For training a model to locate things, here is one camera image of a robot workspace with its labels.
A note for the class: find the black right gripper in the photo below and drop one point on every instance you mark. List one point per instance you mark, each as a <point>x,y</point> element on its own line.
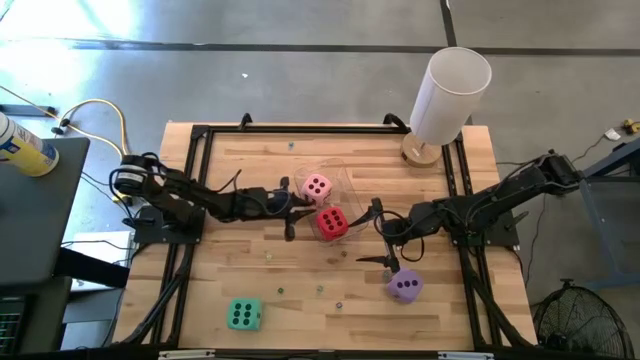
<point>415,225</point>

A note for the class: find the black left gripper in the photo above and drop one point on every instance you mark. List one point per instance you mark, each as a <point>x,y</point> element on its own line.
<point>265,205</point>

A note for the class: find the large pink foam die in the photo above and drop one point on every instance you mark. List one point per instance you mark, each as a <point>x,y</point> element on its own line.
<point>317,187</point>

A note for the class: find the large red foam die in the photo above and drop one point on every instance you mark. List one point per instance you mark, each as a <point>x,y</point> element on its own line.
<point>331,223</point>

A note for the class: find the large purple foam die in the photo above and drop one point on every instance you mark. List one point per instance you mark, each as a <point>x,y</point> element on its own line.
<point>405,286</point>

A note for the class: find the large green foam die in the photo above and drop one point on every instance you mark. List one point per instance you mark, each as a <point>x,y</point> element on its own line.
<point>245,315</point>

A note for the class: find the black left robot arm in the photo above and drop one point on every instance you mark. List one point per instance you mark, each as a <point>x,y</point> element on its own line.
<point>200,197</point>

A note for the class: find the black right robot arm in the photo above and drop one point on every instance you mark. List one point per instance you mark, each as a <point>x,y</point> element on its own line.
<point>500,200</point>

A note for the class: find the clear plastic bin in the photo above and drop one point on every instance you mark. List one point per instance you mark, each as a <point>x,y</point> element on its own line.
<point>350,185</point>

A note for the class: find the table lamp with white shade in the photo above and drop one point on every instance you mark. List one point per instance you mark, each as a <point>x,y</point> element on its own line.
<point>450,100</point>

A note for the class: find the black floor fan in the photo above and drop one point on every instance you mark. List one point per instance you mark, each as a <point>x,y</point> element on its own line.
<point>580,320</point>

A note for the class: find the blue-grey metal stand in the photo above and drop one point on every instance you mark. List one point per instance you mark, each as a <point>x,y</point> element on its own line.
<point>600,167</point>

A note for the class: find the small white plug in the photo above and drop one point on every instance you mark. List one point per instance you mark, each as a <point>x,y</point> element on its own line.
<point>612,134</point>

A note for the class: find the dark grey desk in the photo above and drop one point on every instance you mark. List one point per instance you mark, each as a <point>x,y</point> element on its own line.
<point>35,215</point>

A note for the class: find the small yellow tool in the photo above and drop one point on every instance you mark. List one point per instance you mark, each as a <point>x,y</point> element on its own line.
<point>631,126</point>

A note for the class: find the yellow wipes canister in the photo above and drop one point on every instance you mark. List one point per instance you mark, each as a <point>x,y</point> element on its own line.
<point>25,150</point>

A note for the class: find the backlit keyboard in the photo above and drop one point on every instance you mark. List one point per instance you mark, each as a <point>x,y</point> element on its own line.
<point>10,325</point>

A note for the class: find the black metal table frame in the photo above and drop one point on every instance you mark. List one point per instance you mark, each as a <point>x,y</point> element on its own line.
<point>300,128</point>

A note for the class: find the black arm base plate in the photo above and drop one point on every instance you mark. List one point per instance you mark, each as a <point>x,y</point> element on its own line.
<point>150,232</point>
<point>505,237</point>

